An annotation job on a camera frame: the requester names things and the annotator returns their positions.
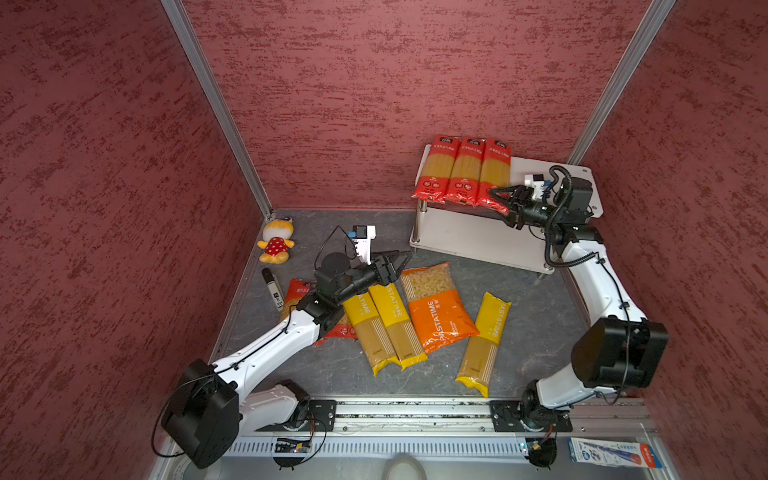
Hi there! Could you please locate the red spaghetti bag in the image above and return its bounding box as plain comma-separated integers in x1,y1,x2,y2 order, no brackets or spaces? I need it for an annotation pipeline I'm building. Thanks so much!
443,137,485,206
412,135,460,203
475,138,511,212

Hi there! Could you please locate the yellow spaghetti bag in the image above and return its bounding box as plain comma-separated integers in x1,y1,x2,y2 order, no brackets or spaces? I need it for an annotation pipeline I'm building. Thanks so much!
456,292,511,398
369,283,428,370
343,293,399,376

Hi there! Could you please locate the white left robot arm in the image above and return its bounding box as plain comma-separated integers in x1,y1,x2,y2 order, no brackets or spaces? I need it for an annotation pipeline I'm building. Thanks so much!
153,250,413,469

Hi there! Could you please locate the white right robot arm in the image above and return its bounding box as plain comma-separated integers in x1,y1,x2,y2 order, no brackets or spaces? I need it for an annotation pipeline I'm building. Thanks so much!
489,167,669,433

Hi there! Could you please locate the white two-tier metal shelf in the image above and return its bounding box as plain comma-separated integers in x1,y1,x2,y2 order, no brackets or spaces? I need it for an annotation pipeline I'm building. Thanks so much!
409,156,603,275

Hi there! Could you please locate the red macaroni bag left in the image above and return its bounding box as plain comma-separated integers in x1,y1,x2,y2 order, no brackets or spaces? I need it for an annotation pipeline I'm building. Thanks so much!
281,279,358,345

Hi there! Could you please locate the orange macaroni bag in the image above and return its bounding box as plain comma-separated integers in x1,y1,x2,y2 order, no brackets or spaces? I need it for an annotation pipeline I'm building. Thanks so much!
400,263,479,355

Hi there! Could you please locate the grey marker pen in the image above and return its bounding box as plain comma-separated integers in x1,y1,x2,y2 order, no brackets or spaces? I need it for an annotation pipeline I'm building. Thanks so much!
261,268,285,312

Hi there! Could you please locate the yellow plush toy red dress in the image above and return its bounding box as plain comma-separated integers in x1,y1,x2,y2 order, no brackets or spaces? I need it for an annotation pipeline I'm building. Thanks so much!
257,217,295,265

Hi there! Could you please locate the blue white box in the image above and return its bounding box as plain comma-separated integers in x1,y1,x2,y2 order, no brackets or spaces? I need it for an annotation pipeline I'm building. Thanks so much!
568,437,664,469

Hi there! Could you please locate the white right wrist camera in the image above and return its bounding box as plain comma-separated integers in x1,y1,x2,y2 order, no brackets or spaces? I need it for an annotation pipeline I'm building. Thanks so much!
524,174,551,201

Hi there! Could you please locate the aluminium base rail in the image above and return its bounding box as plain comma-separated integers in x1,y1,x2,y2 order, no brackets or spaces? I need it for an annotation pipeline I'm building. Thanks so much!
149,395,661,480

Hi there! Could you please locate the right aluminium corner post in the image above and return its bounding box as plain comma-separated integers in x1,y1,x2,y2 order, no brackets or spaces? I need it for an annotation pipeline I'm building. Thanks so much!
566,0,676,165

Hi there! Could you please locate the aluminium corner post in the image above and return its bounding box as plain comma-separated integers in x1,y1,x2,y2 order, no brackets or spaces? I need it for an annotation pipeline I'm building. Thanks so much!
566,0,676,165
161,0,274,220

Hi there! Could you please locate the left aluminium corner post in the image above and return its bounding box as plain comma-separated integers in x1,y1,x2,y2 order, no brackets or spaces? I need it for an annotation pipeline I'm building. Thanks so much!
161,0,274,220

